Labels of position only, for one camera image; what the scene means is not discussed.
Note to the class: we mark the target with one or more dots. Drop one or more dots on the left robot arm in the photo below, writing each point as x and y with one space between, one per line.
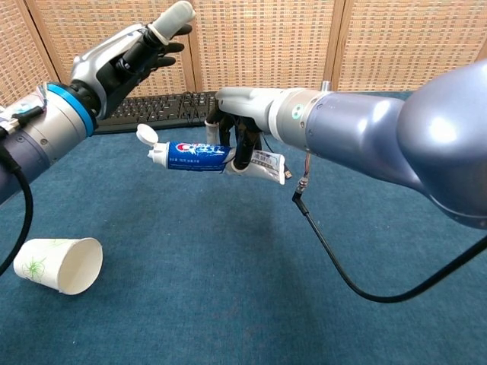
42 133

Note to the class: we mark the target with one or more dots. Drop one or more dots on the black computer keyboard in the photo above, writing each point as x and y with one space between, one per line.
152 110

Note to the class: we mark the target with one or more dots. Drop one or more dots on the blue and white toothpaste tube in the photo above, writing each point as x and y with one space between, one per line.
194 156

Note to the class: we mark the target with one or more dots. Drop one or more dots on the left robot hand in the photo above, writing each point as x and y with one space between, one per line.
110 64

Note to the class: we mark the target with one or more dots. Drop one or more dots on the white paper cup green print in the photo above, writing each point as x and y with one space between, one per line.
49 266

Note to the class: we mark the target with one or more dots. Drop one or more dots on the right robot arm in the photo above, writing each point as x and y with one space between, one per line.
380 129

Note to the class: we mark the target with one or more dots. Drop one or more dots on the blue carpet table mat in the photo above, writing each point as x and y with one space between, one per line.
213 266

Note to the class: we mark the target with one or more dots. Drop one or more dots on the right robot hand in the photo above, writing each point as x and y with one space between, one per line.
247 102

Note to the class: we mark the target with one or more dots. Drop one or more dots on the woven bamboo folding screen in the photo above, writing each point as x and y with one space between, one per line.
258 45

